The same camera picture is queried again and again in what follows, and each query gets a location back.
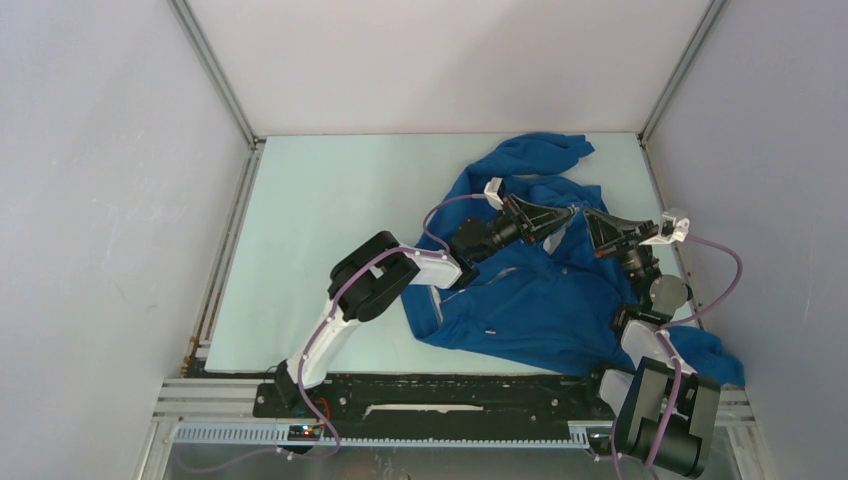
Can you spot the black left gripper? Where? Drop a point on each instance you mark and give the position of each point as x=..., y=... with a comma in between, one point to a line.
x=534, y=214

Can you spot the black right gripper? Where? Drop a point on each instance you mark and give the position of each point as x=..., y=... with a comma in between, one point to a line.
x=611, y=233

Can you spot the blue zip-up jacket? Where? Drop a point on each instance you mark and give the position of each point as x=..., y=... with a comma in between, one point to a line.
x=547, y=306

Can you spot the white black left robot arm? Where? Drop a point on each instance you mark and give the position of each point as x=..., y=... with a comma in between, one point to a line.
x=367, y=281

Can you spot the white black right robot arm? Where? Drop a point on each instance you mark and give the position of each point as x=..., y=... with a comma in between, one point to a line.
x=664, y=410

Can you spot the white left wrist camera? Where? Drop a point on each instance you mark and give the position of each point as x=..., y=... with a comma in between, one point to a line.
x=493, y=193

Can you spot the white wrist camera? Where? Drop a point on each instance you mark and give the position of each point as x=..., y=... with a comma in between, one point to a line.
x=674, y=228
x=493, y=193

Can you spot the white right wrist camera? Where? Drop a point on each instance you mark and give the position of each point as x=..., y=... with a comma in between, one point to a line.
x=674, y=228

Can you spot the aluminium corner frame post right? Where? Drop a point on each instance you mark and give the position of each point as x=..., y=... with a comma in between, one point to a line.
x=687, y=59

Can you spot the aluminium corner frame post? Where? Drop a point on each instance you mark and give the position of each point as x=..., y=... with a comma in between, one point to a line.
x=687, y=59
x=197, y=38

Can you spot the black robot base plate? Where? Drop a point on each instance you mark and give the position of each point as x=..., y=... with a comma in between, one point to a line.
x=533, y=407

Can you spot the aluminium corner frame post left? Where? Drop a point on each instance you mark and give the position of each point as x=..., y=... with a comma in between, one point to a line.
x=197, y=38

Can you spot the aluminium front frame rail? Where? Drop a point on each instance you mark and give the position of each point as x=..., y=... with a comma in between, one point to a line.
x=251, y=399

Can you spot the grey slotted cable duct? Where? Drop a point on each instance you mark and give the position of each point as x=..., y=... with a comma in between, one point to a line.
x=292, y=435

